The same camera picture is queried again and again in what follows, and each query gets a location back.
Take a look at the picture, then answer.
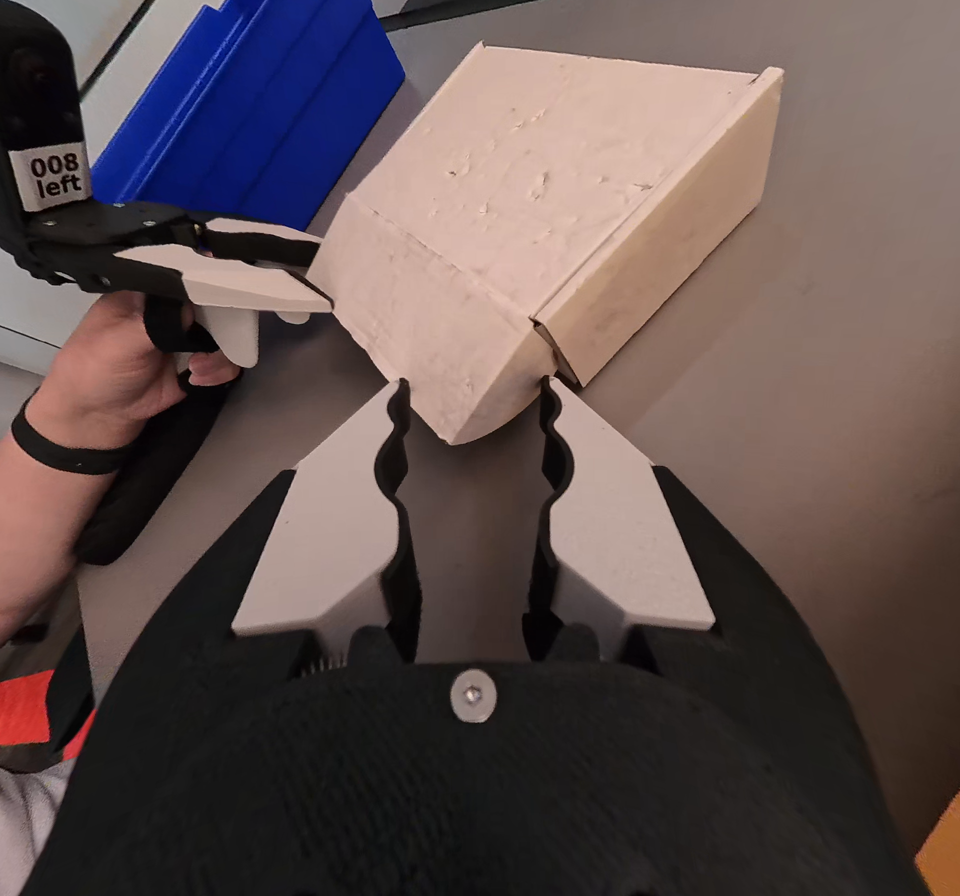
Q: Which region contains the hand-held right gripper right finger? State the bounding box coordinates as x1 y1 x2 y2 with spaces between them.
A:
522 376 717 663

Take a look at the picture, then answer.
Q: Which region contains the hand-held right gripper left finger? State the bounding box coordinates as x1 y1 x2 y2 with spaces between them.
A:
231 378 421 665

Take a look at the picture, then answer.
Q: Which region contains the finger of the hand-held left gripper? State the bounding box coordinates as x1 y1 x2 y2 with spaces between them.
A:
112 242 336 327
196 215 325 271

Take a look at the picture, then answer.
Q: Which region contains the blue plastic bin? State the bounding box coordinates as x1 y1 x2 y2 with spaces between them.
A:
90 0 407 233

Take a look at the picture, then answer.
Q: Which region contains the white cardboard box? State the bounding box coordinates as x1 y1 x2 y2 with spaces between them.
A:
307 42 786 447

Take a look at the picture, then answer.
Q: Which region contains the yellow plastic bin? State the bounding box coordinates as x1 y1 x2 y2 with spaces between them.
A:
915 791 960 896

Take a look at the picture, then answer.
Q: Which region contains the person's left hand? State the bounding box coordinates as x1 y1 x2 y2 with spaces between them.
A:
28 292 245 456

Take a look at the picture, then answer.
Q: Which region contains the black cushion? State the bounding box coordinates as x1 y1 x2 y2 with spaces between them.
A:
75 378 235 567

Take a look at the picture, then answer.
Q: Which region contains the black wristband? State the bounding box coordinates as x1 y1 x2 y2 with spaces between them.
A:
9 389 140 477

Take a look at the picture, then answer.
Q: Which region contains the orange fabric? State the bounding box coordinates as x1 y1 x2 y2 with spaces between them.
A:
0 667 99 770

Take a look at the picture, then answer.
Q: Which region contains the person's white clothing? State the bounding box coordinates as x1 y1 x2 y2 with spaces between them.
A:
0 757 80 896

